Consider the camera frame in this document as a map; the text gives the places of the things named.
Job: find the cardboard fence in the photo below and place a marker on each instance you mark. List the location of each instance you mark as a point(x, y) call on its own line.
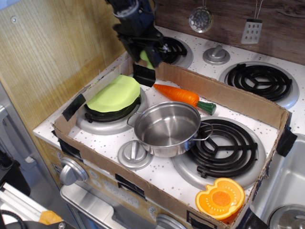
point(159, 186)

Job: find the silver oven dial left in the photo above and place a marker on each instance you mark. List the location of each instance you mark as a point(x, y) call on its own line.
point(72, 172)

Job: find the front left black burner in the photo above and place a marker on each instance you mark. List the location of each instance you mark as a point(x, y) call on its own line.
point(110, 123)

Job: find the silver oven dial right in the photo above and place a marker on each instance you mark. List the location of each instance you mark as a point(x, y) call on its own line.
point(166, 222)

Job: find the back left black burner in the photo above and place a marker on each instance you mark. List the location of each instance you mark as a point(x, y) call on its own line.
point(176, 52)

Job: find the silver stove knob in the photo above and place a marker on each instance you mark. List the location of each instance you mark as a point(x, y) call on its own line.
point(133, 156)
point(216, 56)

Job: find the hanging silver strainer ladle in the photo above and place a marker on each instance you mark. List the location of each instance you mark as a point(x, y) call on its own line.
point(201, 19)

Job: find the silver sink basin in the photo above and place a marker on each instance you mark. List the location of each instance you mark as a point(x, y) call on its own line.
point(280, 200)

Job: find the silver oven dial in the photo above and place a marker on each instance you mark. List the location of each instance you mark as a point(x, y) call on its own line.
point(166, 222)
point(72, 172)

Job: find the front silver stove knob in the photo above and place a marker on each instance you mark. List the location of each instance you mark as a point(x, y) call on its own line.
point(133, 156)

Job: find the green toy broccoli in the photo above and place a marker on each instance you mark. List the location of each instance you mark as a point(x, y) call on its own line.
point(148, 58)

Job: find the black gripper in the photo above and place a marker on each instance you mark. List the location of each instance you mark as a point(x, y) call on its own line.
point(137, 31)

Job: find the back silver stove knob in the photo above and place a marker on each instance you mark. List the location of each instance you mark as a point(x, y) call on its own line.
point(216, 56)

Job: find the silver oven door handle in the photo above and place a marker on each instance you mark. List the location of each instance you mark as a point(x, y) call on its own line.
point(99, 212)

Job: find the hanging silver spatula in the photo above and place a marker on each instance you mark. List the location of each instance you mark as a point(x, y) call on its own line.
point(253, 27)

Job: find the orange toy pumpkin half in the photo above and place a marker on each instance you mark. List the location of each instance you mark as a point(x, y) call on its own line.
point(221, 200)

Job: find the orange toy carrot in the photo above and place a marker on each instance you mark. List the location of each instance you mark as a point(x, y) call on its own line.
point(182, 95)

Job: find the black burner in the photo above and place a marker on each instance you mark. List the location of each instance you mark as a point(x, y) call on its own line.
point(110, 123)
point(227, 149)
point(263, 79)
point(176, 52)

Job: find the back right black burner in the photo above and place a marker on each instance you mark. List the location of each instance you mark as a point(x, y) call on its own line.
point(263, 79)

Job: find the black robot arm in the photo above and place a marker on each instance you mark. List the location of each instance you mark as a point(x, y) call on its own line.
point(131, 7)

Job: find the front right black burner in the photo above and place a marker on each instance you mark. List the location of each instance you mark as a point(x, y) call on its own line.
point(227, 149)

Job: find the light green plate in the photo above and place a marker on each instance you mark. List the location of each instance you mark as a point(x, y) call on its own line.
point(117, 95)

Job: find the small steel pan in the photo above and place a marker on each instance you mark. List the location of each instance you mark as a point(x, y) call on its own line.
point(168, 129)

